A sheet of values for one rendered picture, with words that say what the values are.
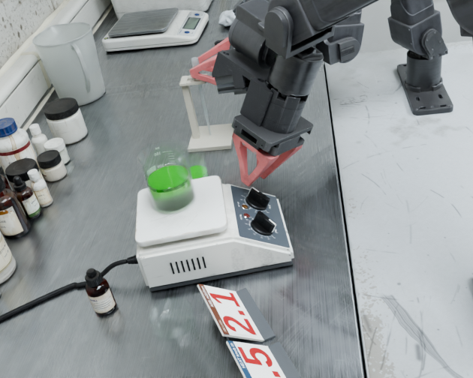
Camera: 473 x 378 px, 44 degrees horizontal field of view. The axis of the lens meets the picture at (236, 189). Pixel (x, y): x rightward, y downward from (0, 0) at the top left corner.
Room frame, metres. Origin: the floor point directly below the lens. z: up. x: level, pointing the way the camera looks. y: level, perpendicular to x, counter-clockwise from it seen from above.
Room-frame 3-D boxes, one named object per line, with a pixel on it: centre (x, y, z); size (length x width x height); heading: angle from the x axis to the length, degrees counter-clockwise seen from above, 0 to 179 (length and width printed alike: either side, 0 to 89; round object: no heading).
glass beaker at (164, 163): (0.64, 0.08, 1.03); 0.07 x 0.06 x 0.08; 91
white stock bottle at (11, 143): (0.93, 0.38, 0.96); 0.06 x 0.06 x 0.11
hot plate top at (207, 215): (0.63, 0.08, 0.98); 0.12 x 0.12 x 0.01; 0
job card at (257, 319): (0.49, 0.03, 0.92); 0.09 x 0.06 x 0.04; 16
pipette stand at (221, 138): (0.94, 0.03, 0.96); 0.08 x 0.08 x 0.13; 79
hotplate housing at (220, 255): (0.63, 0.05, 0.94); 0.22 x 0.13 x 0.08; 90
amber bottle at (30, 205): (0.80, 0.34, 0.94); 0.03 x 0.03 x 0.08
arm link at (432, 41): (0.97, -0.38, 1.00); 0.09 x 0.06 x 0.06; 17
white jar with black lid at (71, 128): (1.06, 0.31, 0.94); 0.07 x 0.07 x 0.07
